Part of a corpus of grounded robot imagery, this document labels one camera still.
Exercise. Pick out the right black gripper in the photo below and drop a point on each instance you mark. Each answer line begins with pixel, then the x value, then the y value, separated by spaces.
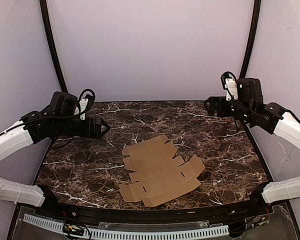
pixel 221 108

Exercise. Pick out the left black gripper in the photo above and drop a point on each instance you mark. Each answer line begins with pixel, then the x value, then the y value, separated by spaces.
pixel 91 127

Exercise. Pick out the brown cardboard box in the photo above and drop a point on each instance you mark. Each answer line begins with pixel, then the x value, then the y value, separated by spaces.
pixel 158 175

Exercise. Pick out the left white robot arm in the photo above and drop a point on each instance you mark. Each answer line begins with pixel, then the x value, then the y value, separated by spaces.
pixel 64 116

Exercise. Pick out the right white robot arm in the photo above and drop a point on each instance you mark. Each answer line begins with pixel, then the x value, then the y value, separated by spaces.
pixel 244 102

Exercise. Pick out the small green circuit board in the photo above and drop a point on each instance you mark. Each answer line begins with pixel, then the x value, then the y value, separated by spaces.
pixel 72 229

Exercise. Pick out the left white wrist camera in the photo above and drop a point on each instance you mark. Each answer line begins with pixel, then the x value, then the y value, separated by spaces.
pixel 86 100

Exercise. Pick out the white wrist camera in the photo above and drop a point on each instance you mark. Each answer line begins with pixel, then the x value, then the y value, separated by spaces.
pixel 86 100
pixel 228 80

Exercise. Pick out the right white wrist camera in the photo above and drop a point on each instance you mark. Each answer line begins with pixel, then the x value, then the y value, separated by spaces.
pixel 228 80

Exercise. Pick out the right black frame post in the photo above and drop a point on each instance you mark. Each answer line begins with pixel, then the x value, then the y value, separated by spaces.
pixel 251 38

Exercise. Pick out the black frame post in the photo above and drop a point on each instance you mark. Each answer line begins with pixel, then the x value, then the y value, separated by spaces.
pixel 251 38
pixel 51 44

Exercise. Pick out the black front table rail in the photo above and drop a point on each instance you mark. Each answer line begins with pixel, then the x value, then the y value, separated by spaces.
pixel 223 214

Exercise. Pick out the white slotted cable duct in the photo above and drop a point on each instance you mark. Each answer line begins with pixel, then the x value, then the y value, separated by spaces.
pixel 116 231

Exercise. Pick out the left black frame post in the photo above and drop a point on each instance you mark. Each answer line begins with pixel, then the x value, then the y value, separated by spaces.
pixel 51 44

